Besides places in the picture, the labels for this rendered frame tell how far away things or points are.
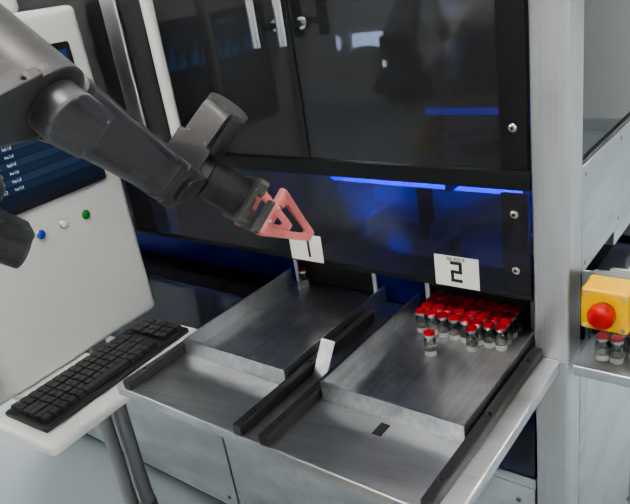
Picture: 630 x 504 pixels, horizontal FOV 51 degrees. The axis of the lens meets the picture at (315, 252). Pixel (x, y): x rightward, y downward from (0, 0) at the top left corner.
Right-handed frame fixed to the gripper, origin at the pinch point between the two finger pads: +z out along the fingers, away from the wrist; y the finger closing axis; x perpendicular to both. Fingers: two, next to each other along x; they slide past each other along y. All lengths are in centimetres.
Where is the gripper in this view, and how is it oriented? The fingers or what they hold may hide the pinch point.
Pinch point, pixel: (295, 229)
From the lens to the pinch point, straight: 93.5
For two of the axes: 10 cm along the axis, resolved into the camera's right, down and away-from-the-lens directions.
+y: -3.4, -1.4, 9.3
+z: 8.0, 4.7, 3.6
